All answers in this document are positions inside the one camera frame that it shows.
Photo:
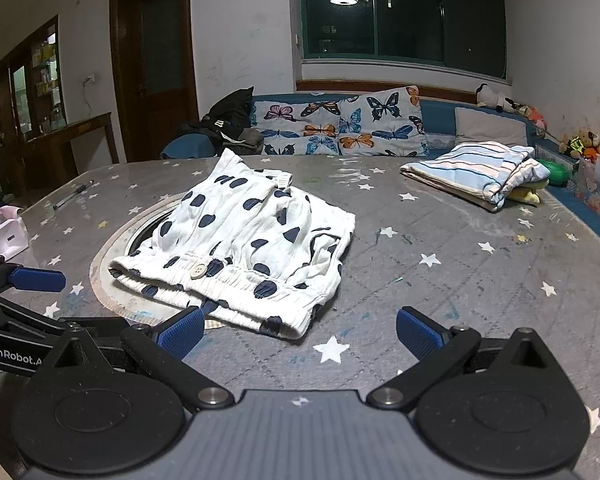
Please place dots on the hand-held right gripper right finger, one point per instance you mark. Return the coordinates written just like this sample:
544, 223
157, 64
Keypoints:
420, 332

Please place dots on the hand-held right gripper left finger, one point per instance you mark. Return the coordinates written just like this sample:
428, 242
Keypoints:
182, 332

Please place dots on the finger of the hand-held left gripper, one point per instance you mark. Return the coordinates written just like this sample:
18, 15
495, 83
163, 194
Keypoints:
25, 312
35, 280

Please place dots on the white polka dot pants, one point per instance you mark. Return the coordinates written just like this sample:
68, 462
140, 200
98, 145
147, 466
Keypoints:
240, 230

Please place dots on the white box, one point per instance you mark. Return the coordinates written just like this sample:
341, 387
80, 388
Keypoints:
7, 242

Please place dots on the grey star print tablecloth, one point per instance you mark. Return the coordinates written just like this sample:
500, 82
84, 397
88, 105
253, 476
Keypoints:
430, 285

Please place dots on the black pen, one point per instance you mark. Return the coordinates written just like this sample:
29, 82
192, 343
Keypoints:
72, 196

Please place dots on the round induction cooker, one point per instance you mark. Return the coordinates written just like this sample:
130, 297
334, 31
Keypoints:
145, 235

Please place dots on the wooden desk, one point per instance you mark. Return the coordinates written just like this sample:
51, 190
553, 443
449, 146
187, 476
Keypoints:
75, 127

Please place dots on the striped folded cloth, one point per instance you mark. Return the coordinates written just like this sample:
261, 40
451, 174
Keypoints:
470, 170

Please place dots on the wooden display cabinet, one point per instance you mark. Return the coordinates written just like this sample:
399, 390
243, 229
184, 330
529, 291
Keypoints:
10, 110

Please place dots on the yellow cloth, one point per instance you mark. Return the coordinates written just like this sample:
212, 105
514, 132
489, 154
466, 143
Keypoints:
527, 196

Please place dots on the blue folded cushion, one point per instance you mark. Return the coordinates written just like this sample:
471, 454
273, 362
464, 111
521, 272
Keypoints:
190, 147

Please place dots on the olive green bag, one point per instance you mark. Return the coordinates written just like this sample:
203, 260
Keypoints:
252, 137

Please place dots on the green plush toy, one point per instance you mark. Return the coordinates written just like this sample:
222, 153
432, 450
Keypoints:
555, 172

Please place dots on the grey cushion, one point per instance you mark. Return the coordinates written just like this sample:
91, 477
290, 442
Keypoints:
490, 127

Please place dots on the blue sofa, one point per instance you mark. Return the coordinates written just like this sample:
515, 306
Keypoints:
440, 115

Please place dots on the clear plastic storage box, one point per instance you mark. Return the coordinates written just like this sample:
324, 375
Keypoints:
597, 185

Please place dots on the pink plush toy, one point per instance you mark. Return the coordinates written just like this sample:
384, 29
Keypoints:
537, 120

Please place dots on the brown glass panel door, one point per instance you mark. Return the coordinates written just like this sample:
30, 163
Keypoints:
155, 60

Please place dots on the brown bear plush toy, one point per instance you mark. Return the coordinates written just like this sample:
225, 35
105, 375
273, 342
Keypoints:
590, 142

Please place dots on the window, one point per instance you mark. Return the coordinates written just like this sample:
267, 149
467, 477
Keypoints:
405, 15

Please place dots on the wall socket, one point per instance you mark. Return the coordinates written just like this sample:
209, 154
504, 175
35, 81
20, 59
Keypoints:
91, 79

